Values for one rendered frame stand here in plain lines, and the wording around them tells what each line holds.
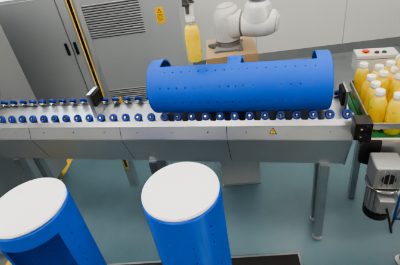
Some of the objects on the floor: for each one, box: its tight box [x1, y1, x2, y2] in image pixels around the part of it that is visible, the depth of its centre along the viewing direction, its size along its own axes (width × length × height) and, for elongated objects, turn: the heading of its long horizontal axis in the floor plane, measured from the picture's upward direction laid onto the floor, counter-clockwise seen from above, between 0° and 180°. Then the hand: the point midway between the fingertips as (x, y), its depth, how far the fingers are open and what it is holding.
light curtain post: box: [52, 0, 139, 186], centre depth 219 cm, size 6×6×170 cm
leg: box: [148, 160, 161, 175], centre depth 205 cm, size 6×6×63 cm
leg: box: [313, 163, 330, 240], centre depth 182 cm, size 6×6×63 cm
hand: (189, 13), depth 133 cm, fingers closed on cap, 4 cm apart
